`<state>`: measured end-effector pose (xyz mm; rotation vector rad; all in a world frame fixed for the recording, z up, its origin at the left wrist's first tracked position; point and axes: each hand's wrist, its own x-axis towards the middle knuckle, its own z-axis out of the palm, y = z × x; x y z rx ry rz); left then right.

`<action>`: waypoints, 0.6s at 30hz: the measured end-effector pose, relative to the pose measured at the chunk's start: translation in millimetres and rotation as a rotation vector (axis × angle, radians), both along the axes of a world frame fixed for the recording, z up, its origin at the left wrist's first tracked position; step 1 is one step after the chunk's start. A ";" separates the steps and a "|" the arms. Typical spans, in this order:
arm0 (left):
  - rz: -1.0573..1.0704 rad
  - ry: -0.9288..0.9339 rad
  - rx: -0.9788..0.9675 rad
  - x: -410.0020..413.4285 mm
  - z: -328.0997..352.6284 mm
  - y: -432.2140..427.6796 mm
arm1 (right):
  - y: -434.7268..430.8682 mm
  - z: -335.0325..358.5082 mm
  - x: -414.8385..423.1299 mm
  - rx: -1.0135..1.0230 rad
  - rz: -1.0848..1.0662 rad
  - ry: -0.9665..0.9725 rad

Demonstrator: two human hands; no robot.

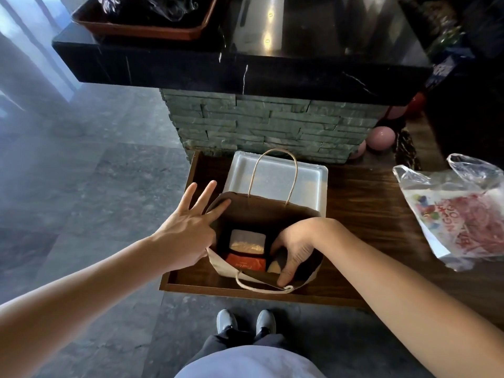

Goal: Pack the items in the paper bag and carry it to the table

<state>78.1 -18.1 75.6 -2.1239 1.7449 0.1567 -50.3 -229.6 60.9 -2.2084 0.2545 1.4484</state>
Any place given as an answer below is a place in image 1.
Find blue packet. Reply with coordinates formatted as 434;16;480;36
426;55;459;89

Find person's left forearm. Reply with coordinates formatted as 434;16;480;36
0;234;175;374

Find dark wooden tray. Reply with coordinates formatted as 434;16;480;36
159;114;504;331

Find green bottle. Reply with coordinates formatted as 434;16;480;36
427;25;465;61

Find grey stone brick pillar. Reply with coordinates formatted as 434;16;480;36
159;88;390;164

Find person's white shirt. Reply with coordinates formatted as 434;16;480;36
174;345;327;378

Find printed clear plastic bag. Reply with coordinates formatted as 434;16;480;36
392;153;504;272

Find brown serving tray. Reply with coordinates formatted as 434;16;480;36
71;0;220;41

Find white foam tray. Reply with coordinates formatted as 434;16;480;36
222;150;329;218

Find red packet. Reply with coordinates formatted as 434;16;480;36
225;253;267;273

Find person's right hand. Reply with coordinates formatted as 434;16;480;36
270;217;332;288

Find black marble counter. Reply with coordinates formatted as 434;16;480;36
52;0;434;107

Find person's right forearm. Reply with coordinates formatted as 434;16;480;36
314;218;504;378

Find red balloon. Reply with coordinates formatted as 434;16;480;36
406;92;427;117

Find clear plastic wrapping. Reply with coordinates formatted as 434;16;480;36
96;0;207;22

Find person's left hand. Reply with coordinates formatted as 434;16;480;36
151;180;232;273

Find person's dark trousers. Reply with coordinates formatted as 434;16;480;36
185;328;288;368

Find person's grey shoe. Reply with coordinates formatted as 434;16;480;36
256;309;276;336
216;309;238;335

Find clear lidded food container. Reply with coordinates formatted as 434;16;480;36
228;229;266;256

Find person's left grey shoe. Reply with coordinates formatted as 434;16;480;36
216;309;238;335

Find person's right grey shoe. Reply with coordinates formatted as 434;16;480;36
256;309;276;336

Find brown paper bag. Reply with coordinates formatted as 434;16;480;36
205;148;324;294

